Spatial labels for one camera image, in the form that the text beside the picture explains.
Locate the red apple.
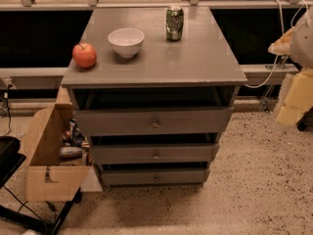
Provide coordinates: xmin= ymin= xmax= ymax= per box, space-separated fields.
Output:
xmin=72 ymin=43 xmax=97 ymax=69

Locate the grey top drawer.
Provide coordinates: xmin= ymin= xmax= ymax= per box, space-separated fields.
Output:
xmin=73 ymin=107 xmax=233 ymax=136

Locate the green soda can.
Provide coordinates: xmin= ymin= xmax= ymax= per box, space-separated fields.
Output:
xmin=166 ymin=5 xmax=184 ymax=41

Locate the black stand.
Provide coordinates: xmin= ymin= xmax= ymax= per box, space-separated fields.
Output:
xmin=0 ymin=136 xmax=81 ymax=235

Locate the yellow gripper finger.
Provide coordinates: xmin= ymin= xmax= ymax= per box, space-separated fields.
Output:
xmin=275 ymin=70 xmax=313 ymax=127

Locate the white cable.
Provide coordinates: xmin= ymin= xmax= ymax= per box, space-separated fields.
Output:
xmin=244 ymin=0 xmax=309 ymax=89

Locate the grey bottom drawer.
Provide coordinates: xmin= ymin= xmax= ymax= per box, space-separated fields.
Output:
xmin=101 ymin=168 xmax=210 ymax=186

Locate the cardboard box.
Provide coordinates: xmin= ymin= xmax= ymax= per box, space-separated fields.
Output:
xmin=19 ymin=102 xmax=92 ymax=203

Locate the white bowl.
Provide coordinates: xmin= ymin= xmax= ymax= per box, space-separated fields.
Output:
xmin=108 ymin=28 xmax=145 ymax=58

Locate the dark bottle in box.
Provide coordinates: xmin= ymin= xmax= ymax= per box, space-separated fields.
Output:
xmin=69 ymin=118 xmax=84 ymax=147

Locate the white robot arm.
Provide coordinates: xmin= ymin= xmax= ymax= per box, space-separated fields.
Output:
xmin=268 ymin=7 xmax=313 ymax=127

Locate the silver can in box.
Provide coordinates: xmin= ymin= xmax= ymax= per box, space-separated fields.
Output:
xmin=60 ymin=147 xmax=82 ymax=158

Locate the grey drawer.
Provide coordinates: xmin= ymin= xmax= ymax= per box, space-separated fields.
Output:
xmin=91 ymin=144 xmax=219 ymax=165
xmin=73 ymin=107 xmax=233 ymax=136
xmin=101 ymin=168 xmax=210 ymax=186

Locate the grey drawer cabinet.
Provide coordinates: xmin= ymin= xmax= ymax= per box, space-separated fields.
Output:
xmin=62 ymin=7 xmax=246 ymax=179

